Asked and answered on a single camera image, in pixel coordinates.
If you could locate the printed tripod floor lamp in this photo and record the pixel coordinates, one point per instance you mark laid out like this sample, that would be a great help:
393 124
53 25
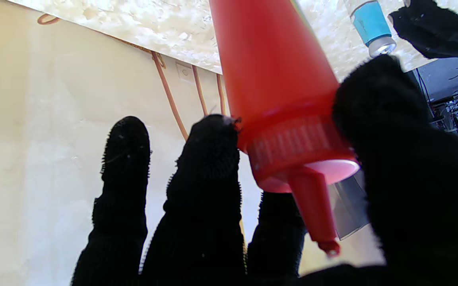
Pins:
169 95

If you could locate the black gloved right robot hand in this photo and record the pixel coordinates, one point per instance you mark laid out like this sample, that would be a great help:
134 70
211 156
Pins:
420 198

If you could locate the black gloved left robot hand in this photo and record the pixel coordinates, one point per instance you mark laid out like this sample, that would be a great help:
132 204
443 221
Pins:
443 33

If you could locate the blue shaker with metal lid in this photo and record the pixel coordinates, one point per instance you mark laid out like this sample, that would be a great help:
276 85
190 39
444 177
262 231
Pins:
372 24

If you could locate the red squeeze bottle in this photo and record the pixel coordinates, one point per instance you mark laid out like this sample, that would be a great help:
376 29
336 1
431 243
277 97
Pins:
272 71

